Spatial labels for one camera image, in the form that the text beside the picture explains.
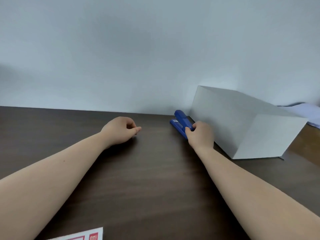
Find person's right hand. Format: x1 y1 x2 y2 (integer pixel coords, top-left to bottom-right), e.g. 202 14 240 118
184 121 215 152

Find person's left hand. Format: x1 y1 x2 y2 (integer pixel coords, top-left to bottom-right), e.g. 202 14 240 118
100 116 142 149

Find blue stapler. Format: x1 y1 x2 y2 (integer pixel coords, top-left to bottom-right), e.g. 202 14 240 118
170 110 196 140

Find person's right forearm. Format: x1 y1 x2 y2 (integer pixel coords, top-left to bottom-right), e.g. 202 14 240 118
194 147 320 240

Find person's left forearm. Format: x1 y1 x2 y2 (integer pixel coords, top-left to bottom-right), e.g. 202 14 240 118
0 132 108 240

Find grey cardboard box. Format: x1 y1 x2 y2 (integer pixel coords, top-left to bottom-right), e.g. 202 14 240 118
189 85 308 160

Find white paper sheets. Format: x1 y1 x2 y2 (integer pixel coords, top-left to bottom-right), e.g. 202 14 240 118
277 103 320 129

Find white box with red print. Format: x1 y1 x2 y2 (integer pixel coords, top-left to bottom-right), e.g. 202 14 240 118
47 227 103 240

